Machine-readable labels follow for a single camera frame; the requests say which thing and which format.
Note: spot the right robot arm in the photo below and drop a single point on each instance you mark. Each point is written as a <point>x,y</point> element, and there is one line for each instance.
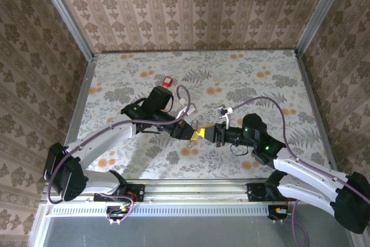
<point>303,177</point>

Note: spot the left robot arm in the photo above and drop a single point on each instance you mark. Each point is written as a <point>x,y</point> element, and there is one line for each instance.
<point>95,140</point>

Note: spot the floral patterned table cover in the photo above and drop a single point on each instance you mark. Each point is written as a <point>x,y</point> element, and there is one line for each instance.
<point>115,62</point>

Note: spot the black connector box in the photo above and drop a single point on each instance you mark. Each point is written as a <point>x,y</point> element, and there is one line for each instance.
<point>117,215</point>
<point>274,215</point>

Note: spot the grey metal panel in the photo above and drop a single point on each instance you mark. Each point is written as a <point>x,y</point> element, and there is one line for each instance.
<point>202,229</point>

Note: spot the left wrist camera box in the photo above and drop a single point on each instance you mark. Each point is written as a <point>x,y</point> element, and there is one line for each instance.
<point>185,112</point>

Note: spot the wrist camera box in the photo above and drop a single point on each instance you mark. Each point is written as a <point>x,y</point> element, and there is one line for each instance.
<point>223,112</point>
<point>185,112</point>

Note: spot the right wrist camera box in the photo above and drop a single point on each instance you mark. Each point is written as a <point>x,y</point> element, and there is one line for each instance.
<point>223,112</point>

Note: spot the aluminium frame rail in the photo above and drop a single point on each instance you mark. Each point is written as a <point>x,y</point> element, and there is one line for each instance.
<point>202,192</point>

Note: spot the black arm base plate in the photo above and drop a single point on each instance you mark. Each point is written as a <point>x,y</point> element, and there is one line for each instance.
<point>254,192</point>
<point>138,192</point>

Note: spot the aluminium table side rail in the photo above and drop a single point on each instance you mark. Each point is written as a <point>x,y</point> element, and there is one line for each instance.
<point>82,96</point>
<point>312,85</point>

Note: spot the aluminium frame post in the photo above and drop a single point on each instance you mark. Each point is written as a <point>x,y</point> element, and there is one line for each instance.
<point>321,12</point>
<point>66,15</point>

